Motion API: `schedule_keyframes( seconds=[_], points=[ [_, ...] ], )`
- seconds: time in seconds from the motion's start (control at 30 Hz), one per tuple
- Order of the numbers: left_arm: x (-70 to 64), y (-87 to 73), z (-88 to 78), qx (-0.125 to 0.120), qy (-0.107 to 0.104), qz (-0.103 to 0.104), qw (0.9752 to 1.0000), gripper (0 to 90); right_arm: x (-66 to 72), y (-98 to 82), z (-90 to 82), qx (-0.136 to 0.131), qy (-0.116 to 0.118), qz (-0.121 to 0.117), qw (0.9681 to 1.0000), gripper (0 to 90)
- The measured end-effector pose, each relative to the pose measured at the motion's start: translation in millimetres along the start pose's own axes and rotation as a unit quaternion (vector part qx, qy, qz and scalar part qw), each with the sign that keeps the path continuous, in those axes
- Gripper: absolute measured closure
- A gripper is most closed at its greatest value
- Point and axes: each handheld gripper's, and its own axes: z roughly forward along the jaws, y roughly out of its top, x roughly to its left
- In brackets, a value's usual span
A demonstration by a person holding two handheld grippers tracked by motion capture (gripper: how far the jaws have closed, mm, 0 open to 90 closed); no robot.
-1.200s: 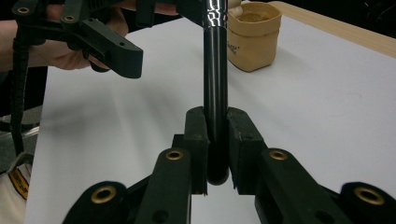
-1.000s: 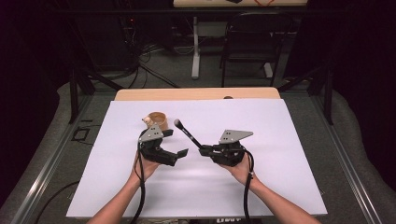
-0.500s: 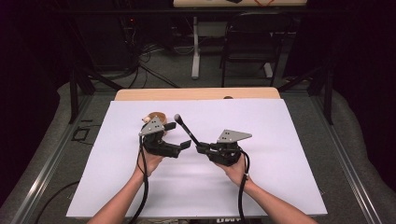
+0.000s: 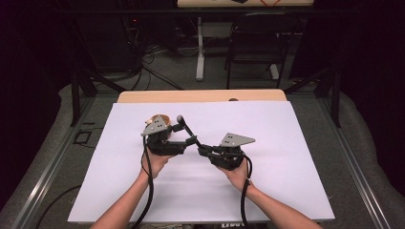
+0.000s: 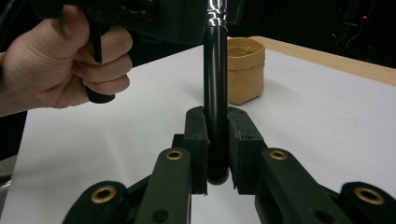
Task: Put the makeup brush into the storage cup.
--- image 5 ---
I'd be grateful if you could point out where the tan bear pen holder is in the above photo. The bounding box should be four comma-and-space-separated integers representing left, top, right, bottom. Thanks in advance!
226, 36, 266, 106

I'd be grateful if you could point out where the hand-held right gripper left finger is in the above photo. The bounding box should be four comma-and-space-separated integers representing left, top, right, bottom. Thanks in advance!
172, 105, 209, 196

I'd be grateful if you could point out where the black makeup brush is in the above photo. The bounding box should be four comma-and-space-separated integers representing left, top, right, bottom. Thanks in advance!
203, 0, 232, 187

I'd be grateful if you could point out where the dark equipment with cables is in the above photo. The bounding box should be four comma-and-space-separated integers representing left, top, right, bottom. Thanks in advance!
330, 0, 393, 52

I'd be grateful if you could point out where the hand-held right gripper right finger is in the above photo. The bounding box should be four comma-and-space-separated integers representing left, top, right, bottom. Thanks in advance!
227, 106, 269, 196

